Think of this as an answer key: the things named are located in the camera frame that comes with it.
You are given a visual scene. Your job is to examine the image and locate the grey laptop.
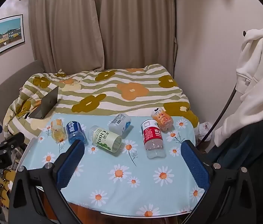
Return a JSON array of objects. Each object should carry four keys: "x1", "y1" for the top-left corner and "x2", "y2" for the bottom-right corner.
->
[{"x1": 28, "y1": 85, "x2": 59, "y2": 119}]

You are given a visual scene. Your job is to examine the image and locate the orange peach label bottle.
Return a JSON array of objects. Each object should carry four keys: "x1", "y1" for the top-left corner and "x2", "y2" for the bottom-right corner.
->
[{"x1": 150, "y1": 107, "x2": 174, "y2": 131}]

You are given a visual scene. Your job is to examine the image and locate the blue label plastic bottle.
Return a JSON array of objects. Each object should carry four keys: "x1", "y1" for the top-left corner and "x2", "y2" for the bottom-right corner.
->
[{"x1": 66, "y1": 121, "x2": 86, "y2": 145}]

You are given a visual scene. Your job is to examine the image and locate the white label plastic bottle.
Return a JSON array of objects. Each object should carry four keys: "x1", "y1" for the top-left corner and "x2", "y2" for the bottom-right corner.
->
[{"x1": 108, "y1": 113, "x2": 132, "y2": 136}]

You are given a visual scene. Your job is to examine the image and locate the grey upholstered headboard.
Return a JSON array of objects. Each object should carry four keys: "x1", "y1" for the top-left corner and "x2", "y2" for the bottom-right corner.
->
[{"x1": 0, "y1": 60, "x2": 45, "y2": 131}]

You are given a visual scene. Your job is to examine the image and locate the crumpled white plastic bag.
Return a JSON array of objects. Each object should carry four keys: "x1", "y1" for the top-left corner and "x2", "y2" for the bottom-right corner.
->
[{"x1": 195, "y1": 121, "x2": 214, "y2": 139}]

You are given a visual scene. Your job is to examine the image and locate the yellow label plastic bottle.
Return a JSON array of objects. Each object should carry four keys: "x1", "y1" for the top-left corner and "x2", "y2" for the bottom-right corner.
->
[{"x1": 50, "y1": 119, "x2": 67, "y2": 144}]

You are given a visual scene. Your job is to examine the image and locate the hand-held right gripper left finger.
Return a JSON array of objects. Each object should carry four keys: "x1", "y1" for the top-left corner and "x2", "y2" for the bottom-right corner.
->
[{"x1": 8, "y1": 139, "x2": 85, "y2": 224}]

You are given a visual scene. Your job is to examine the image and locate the yellow items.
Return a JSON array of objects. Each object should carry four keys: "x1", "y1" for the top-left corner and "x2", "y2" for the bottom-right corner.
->
[{"x1": 0, "y1": 167, "x2": 15, "y2": 209}]

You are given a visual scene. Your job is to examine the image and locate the striped floral blanket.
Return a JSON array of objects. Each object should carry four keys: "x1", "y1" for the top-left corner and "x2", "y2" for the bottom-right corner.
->
[{"x1": 3, "y1": 64, "x2": 200, "y2": 143}]

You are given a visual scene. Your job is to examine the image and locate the light blue daisy tablecloth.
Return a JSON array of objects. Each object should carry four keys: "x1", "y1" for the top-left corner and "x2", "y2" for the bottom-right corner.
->
[{"x1": 19, "y1": 113, "x2": 207, "y2": 216}]

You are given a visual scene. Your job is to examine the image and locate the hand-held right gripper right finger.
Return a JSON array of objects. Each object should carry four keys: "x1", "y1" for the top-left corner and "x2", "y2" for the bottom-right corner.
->
[{"x1": 180, "y1": 140, "x2": 257, "y2": 224}]

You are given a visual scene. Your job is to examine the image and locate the dark blue garment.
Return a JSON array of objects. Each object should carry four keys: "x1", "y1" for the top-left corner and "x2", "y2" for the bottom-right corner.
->
[{"x1": 206, "y1": 119, "x2": 263, "y2": 169}]

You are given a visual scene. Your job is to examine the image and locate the white table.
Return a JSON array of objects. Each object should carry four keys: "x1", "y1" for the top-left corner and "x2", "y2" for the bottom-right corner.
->
[{"x1": 17, "y1": 137, "x2": 207, "y2": 218}]

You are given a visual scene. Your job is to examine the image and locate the wall poster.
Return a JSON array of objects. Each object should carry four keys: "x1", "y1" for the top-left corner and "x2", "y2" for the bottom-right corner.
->
[{"x1": 0, "y1": 14, "x2": 26, "y2": 62}]

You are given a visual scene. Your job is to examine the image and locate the black cable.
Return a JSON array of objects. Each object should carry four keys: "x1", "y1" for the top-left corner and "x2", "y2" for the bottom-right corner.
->
[{"x1": 199, "y1": 84, "x2": 237, "y2": 143}]

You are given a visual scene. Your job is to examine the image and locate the white hoodie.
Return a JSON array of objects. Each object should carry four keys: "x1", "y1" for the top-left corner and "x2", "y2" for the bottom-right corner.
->
[{"x1": 214, "y1": 29, "x2": 263, "y2": 147}]

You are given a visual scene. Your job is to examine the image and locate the beige curtain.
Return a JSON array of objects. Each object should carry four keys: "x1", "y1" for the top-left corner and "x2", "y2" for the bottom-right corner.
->
[
  {"x1": 28, "y1": 0, "x2": 104, "y2": 73},
  {"x1": 99, "y1": 0, "x2": 178, "y2": 70}
]

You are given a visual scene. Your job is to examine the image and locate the green label plastic bottle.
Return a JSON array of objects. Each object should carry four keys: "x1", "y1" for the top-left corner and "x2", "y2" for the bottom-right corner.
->
[{"x1": 88, "y1": 125, "x2": 123, "y2": 153}]

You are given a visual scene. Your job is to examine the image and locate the red label plastic bottle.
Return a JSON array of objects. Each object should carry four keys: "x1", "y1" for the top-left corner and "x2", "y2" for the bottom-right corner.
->
[{"x1": 140, "y1": 119, "x2": 167, "y2": 159}]

